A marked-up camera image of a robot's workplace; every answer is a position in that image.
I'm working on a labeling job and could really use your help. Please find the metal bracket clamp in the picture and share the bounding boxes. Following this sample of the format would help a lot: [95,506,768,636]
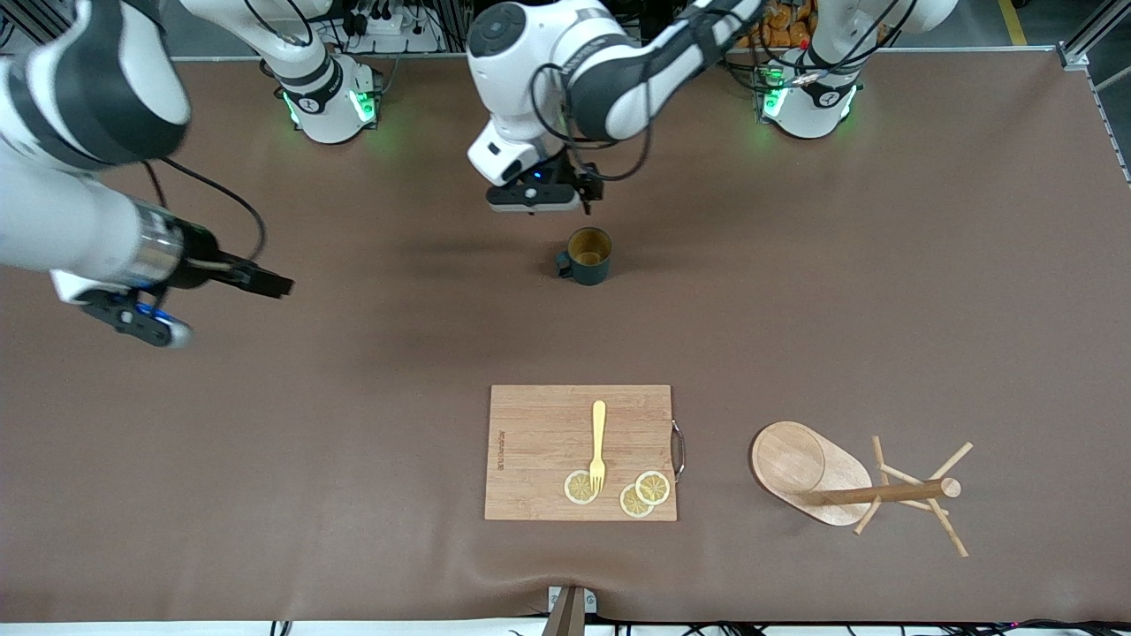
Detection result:
[545,585,598,636]

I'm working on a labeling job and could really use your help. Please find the white power strip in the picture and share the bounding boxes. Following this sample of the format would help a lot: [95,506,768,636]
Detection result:
[349,7,445,54]

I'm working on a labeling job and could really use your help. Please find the brown table mat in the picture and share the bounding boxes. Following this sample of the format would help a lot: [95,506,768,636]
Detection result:
[0,49,1131,624]

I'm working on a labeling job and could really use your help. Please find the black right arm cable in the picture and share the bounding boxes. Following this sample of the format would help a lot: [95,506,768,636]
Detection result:
[146,157,268,266]

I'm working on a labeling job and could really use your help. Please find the aluminium frame post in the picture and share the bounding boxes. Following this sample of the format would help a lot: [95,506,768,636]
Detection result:
[1056,0,1131,186]

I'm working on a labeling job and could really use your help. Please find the teal cup with yellow inside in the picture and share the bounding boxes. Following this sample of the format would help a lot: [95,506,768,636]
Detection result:
[555,226,613,286]

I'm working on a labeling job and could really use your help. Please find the wooden cup rack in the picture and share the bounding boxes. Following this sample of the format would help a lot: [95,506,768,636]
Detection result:
[750,421,975,559]

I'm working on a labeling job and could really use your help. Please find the yellow plastic fork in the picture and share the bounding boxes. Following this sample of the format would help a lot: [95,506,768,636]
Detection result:
[589,400,608,494]

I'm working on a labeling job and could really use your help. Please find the bamboo cutting board with handle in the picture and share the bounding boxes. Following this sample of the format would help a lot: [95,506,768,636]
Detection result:
[484,384,686,522]

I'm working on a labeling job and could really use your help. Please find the orange snack packet pile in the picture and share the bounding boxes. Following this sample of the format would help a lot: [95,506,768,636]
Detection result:
[742,0,818,49]

